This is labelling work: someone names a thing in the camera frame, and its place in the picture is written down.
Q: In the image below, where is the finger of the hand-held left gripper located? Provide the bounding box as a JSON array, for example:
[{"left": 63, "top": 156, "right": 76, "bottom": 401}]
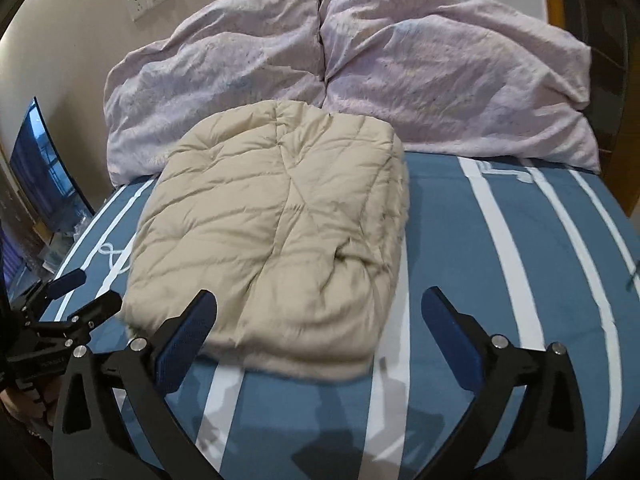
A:
[
  {"left": 30, "top": 292, "right": 123, "bottom": 346},
  {"left": 22, "top": 267, "right": 88, "bottom": 311}
]

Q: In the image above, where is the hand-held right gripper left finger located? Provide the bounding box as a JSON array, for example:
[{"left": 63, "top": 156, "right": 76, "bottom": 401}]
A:
[{"left": 50, "top": 289, "right": 219, "bottom": 480}]

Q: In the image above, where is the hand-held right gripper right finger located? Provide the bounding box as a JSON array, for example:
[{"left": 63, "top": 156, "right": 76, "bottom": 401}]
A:
[{"left": 421, "top": 286, "right": 588, "bottom": 480}]

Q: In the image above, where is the beige quilted down jacket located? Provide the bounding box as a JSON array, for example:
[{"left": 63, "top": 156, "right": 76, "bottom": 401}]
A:
[{"left": 120, "top": 100, "right": 411, "bottom": 376}]

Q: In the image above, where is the person's left hand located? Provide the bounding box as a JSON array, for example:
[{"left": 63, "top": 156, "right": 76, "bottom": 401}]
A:
[{"left": 0, "top": 389, "right": 53, "bottom": 433}]

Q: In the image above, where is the cluttered side table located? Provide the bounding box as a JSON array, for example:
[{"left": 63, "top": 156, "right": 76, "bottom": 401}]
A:
[{"left": 30, "top": 210, "right": 96, "bottom": 281}]

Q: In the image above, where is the blue curtain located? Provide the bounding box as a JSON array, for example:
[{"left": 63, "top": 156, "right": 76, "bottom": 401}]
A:
[{"left": 0, "top": 225, "right": 31, "bottom": 306}]

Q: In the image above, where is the blue white striped bed sheet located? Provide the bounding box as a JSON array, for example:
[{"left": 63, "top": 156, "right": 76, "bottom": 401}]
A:
[{"left": 37, "top": 152, "right": 640, "bottom": 480}]

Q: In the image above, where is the flat screen television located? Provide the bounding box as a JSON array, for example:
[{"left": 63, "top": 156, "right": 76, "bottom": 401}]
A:
[{"left": 10, "top": 96, "right": 96, "bottom": 233}]

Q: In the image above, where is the lilac crumpled duvet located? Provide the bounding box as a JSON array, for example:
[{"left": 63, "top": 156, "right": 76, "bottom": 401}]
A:
[{"left": 102, "top": 0, "right": 601, "bottom": 188}]

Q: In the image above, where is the dark wooden rack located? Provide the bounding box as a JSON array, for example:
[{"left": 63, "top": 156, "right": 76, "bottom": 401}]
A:
[{"left": 555, "top": 0, "right": 632, "bottom": 181}]

